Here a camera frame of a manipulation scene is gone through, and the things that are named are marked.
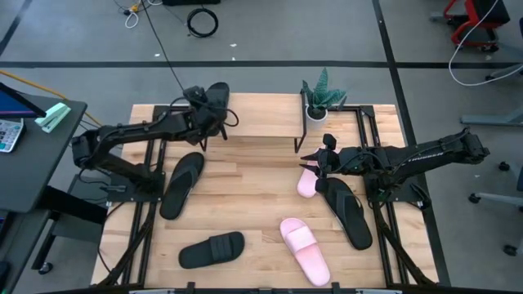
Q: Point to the black desk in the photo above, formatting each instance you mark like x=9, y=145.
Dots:
x=37, y=163

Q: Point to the white plant pot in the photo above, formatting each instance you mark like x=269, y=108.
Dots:
x=316, y=120

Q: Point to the green striped plant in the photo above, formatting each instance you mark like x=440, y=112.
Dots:
x=323, y=92

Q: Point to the red metal-framed cart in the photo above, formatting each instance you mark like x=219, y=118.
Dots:
x=477, y=14

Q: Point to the grey calculator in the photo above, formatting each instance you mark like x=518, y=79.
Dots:
x=10, y=134

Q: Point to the grey office chair base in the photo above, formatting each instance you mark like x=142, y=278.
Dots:
x=496, y=198

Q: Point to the black aluminium table frame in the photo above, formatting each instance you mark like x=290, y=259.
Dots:
x=366, y=110

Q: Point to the black box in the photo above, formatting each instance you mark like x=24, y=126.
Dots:
x=192, y=2

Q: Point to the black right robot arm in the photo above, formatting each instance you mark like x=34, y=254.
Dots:
x=425, y=157

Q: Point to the yellow plug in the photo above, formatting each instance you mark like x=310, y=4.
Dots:
x=134, y=7

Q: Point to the black slide sandal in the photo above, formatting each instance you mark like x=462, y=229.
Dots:
x=220, y=94
x=212, y=250

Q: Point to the pink slide sandal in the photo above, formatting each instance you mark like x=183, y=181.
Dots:
x=304, y=249
x=306, y=185

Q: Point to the wooden shelf with black legs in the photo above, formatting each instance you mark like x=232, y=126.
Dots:
x=265, y=116

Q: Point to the mint green stapler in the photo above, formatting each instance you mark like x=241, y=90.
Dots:
x=53, y=116

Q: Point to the black flip-flop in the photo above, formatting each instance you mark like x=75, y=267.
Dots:
x=347, y=216
x=180, y=192

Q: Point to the grey desk foot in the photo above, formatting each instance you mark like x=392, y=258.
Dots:
x=490, y=119

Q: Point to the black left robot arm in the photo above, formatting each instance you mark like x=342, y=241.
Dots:
x=135, y=130

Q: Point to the dark computer monitor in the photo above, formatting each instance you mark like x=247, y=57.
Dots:
x=12, y=106

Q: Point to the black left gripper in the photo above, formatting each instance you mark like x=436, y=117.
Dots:
x=204, y=120

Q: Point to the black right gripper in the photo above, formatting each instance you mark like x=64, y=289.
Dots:
x=339, y=163

